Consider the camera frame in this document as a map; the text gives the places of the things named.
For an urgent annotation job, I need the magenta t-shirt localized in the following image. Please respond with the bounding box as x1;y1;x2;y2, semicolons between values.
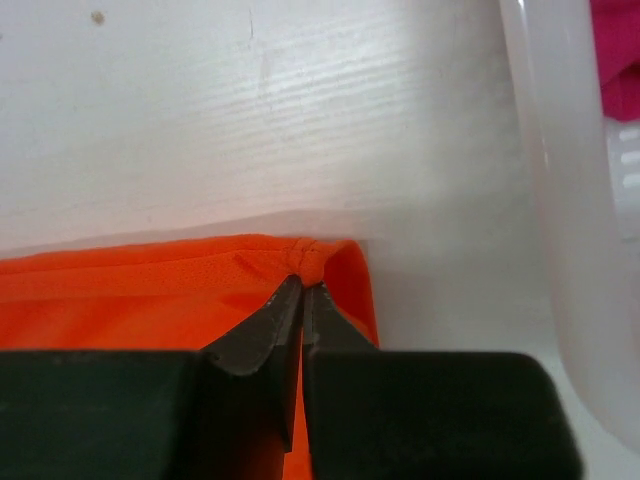
590;0;639;122

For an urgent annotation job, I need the orange t-shirt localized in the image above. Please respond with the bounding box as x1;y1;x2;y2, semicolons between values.
1;235;378;479

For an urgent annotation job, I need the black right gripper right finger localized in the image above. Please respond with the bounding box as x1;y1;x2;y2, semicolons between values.
303;285;584;479

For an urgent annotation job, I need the white perforated plastic basket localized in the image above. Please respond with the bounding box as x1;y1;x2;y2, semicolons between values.
501;1;639;450

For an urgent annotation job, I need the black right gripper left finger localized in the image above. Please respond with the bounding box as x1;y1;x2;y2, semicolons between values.
1;277;303;479

